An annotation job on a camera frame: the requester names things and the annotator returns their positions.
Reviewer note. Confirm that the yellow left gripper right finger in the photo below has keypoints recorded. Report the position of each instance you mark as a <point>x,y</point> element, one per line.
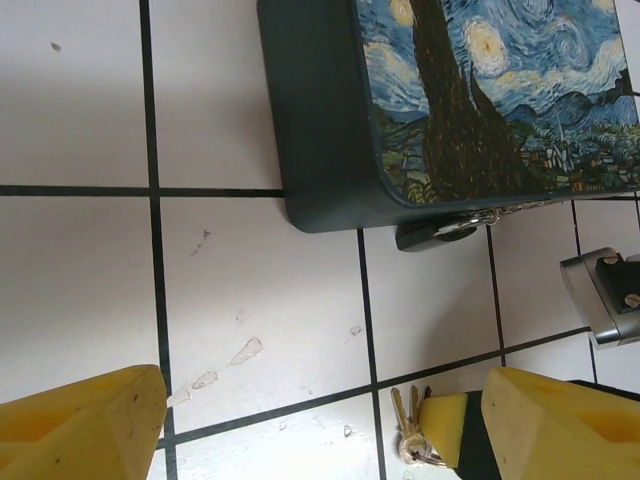
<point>560,435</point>

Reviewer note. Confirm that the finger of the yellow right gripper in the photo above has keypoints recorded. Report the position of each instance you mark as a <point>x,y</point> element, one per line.
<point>445,430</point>

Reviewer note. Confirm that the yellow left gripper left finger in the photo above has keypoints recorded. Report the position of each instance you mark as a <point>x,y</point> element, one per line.
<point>75,435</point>

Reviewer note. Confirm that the silver key bunch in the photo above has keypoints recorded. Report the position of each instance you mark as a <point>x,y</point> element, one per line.
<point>412,445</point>

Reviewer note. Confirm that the Starry Night print box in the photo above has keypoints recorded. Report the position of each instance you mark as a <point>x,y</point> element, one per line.
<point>320,125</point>

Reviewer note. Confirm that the silver box latch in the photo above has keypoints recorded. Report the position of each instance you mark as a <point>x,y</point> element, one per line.
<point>482,216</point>

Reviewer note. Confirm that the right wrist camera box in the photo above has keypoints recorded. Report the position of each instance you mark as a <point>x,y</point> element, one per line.
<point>600,330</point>

